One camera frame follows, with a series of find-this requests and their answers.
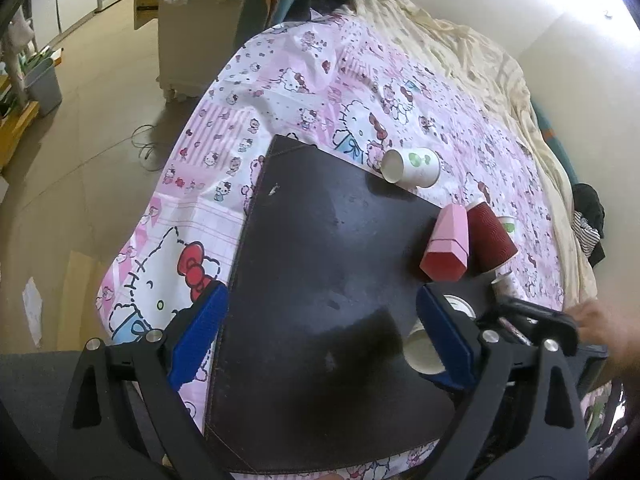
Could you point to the small white paper cup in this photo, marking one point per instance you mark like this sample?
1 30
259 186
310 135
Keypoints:
502 282

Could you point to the cream bedsheet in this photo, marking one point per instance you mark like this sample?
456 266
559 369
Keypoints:
480 55

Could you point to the white kitchen cabinet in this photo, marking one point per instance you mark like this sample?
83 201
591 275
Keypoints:
55 2

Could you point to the grey plastic bin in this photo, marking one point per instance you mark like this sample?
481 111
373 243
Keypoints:
44 85

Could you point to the white cup with green dots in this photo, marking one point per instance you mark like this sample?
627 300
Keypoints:
412 166

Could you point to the striped cloth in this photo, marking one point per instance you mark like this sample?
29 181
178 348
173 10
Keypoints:
587 232

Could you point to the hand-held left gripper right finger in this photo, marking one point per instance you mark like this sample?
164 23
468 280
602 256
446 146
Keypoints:
447 342

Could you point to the white paper scrap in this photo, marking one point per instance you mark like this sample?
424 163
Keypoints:
33 307

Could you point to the white cup with green print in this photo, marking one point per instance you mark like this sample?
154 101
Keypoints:
507 224

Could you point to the pink cartoon printed tablecloth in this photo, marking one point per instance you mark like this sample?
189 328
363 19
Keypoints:
300 90

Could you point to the cardboard box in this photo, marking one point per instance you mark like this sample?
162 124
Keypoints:
145 5

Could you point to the dark brown leather mat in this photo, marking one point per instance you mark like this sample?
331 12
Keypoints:
320 280

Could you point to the person's right hand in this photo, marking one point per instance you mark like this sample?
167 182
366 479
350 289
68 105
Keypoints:
607 330

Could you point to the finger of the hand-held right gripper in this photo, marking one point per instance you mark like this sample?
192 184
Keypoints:
530 317

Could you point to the dark red paper cup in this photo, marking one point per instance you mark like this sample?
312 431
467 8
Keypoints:
492 237

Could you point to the black clothing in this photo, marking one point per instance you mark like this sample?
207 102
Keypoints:
595 215

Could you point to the white cloth-covered cabinet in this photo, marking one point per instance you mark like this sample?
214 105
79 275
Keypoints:
195 35

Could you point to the plain white paper cup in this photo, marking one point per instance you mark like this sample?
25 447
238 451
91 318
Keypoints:
422 352

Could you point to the pink carton box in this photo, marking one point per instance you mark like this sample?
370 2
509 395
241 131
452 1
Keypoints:
446 242

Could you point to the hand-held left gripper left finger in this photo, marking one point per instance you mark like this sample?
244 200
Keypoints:
200 332

